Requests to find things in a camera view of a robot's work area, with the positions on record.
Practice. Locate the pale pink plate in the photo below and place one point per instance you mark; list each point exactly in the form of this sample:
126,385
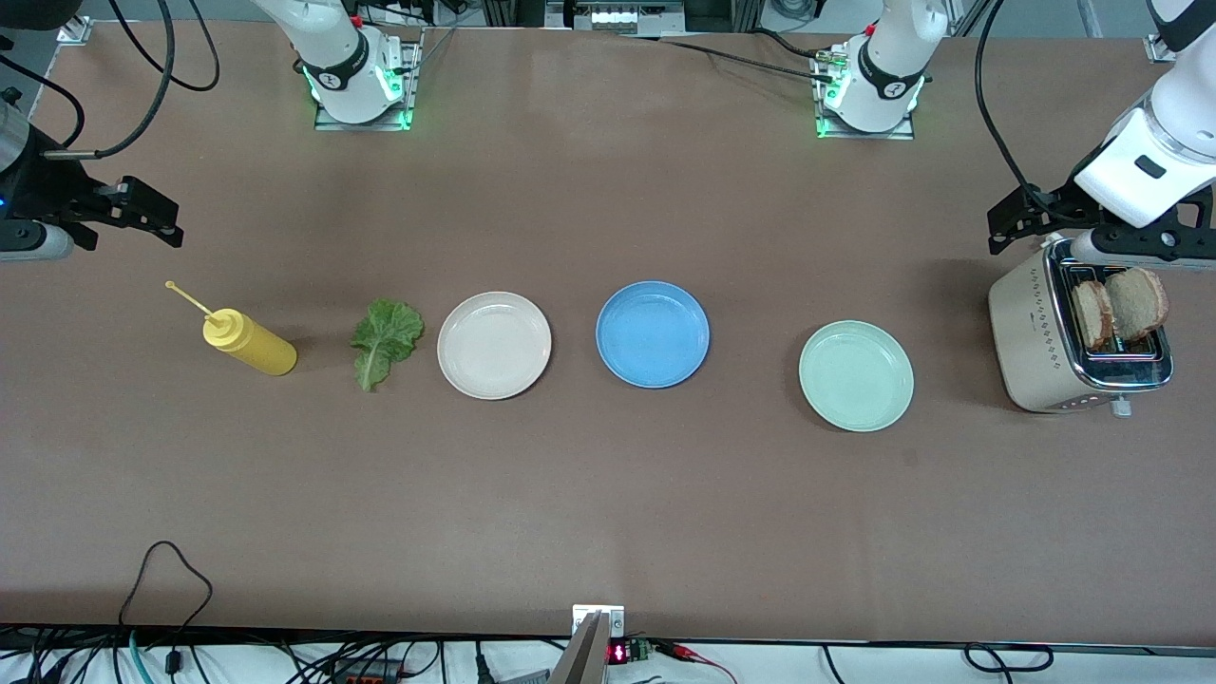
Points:
494,347

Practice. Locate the blue plate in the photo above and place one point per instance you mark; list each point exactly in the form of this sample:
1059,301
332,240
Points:
653,334

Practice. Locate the black plug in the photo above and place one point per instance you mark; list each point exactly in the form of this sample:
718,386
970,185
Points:
174,662

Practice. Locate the beige chrome toaster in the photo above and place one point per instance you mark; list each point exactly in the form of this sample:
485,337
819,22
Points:
1031,332

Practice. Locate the yellow squeeze bottle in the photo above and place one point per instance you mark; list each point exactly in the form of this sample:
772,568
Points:
252,347

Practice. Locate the green lettuce leaf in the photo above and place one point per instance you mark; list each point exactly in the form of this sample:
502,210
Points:
385,332

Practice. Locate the circuit board red display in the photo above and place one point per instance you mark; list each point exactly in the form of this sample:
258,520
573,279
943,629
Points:
619,654

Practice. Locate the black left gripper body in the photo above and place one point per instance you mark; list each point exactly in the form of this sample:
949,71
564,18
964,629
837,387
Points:
1057,207

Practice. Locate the metal mounting plate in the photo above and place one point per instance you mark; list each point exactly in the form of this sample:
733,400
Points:
581,616

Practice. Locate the black device white lights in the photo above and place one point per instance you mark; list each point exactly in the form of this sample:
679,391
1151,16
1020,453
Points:
613,17

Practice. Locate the pale green plate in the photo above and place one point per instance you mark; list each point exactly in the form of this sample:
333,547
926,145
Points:
855,376

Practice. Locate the aluminium camera post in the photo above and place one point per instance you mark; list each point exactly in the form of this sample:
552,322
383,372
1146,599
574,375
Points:
584,655

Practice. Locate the metal corner bracket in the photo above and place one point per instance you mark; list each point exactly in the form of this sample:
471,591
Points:
74,30
1159,49

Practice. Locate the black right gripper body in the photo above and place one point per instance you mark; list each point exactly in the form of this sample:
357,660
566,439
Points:
43,188

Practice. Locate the black power strip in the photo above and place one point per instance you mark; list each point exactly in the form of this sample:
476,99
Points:
366,677

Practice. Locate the toasted bread slice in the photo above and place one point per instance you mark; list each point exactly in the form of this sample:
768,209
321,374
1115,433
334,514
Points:
1138,302
1092,313

